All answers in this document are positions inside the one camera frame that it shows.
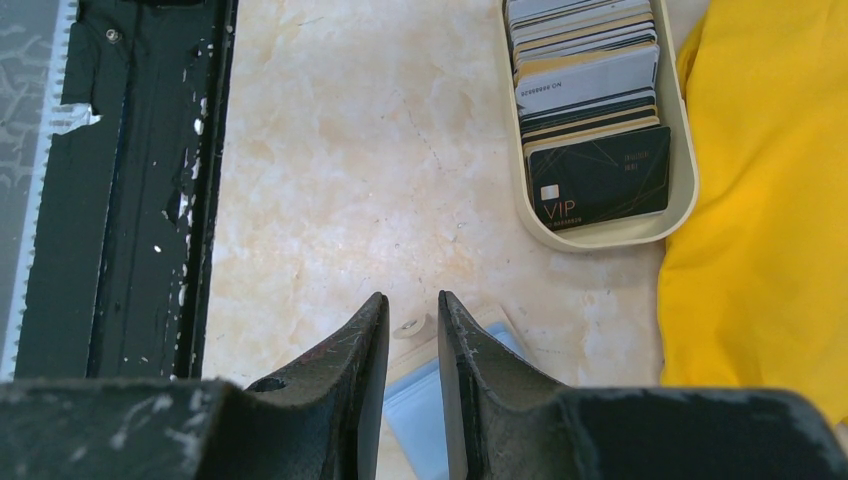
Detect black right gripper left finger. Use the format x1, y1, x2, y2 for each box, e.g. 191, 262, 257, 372
246, 292, 390, 479

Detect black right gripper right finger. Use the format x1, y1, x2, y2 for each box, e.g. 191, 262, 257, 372
438, 291, 570, 479

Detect beige card holder wallet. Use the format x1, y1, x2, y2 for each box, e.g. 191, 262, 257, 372
380, 304, 538, 480

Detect black VIP front card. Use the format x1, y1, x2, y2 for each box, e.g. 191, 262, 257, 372
527, 125, 671, 231

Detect stack of cards in tray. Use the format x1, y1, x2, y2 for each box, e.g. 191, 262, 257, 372
503, 0, 661, 152

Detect yellow jacket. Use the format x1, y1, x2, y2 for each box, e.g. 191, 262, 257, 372
658, 1, 847, 424

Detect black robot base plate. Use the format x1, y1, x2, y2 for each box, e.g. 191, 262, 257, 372
11, 1, 238, 381

